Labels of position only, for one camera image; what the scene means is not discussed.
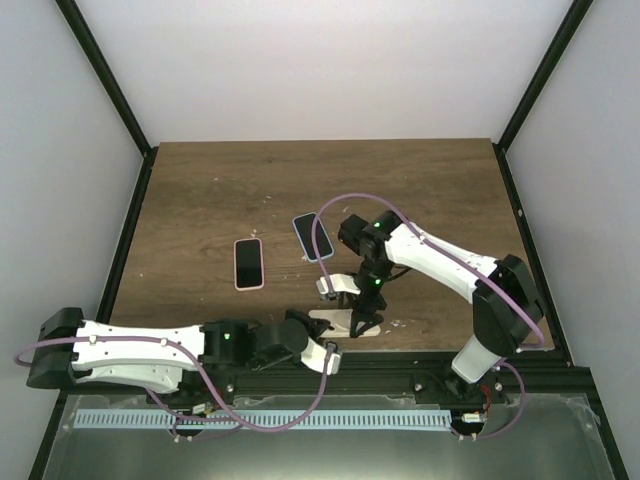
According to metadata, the phone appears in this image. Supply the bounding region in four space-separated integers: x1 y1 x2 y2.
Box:
234 238 264 291
292 212 334 263
308 309 352 339

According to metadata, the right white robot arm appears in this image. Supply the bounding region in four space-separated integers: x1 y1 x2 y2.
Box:
331 210 546 403

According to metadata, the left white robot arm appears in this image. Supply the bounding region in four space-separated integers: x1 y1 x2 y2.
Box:
26 307 341 404

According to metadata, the phone in pink case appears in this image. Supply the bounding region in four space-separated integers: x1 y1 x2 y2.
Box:
234 238 264 291

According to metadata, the phone in blue case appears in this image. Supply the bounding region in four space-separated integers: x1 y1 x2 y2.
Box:
292 212 334 263

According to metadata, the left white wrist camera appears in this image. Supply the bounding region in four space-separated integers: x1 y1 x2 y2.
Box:
300 338 342 375

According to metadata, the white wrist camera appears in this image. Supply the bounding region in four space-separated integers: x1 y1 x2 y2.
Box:
300 338 342 375
316 274 360 300

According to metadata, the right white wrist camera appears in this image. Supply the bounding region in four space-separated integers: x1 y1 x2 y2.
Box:
316 274 360 300

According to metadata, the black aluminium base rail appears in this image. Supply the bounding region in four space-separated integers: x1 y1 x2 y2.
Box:
64 350 596 407

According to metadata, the light blue slotted cable duct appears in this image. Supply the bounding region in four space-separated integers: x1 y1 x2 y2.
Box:
72 409 452 432

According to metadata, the left black table edge rail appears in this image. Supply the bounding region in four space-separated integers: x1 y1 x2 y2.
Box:
97 146 159 323

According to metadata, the right black frame post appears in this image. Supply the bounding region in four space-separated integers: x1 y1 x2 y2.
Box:
497 0 593 152

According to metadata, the black frame post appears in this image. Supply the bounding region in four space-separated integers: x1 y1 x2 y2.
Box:
497 0 593 152
55 0 152 157

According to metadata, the left black frame post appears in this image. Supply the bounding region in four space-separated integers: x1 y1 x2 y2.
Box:
55 0 152 157

